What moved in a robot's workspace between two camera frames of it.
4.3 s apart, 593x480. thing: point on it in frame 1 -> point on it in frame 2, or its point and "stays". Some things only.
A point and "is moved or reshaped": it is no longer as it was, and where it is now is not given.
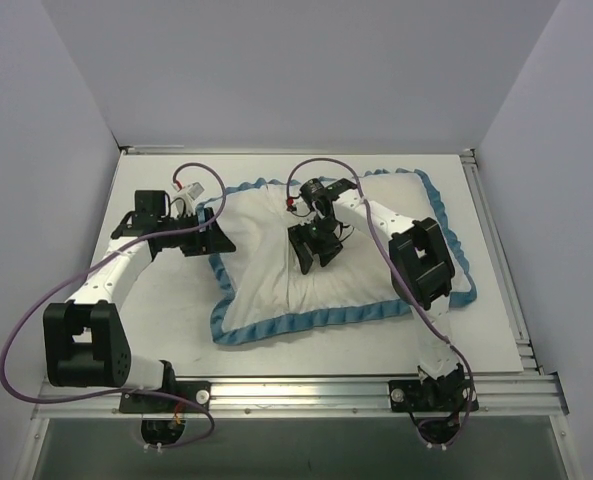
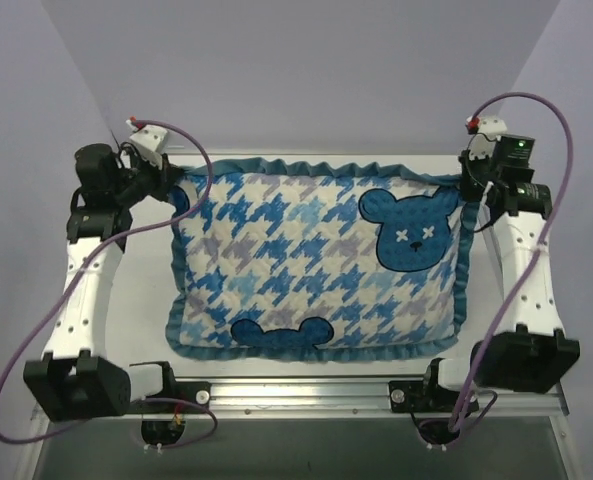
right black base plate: x=445 y=393 stays
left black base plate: x=138 y=403 stays
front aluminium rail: x=496 y=398 stays
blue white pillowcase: x=262 y=285 is moved or reshaped
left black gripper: x=206 y=232 -> x=162 y=174
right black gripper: x=318 y=245 -> x=471 y=181
